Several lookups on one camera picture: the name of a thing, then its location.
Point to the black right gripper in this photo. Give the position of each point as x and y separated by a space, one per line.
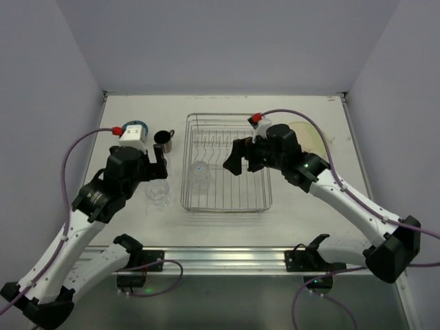
248 155

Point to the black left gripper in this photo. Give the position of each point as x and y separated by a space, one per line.
150 168

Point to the clear glass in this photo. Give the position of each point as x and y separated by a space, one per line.
168 165
199 176
158 192

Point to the brown striped mug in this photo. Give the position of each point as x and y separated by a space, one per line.
164 139

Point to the blue patterned bowl red outside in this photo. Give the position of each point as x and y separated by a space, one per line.
136 122

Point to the cream plate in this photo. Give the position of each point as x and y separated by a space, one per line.
308 138

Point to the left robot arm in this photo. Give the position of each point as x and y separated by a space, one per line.
48 292

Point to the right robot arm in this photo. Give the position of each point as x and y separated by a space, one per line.
390 245

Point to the metal wire dish rack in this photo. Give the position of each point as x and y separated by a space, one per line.
209 138

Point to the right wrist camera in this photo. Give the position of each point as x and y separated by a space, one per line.
260 124

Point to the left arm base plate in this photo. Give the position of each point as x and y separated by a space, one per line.
151 256

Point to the aluminium front mounting rail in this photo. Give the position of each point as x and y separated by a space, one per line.
234 261

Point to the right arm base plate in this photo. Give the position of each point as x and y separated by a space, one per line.
305 258

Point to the aluminium table edge rail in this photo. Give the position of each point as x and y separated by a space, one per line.
343 98

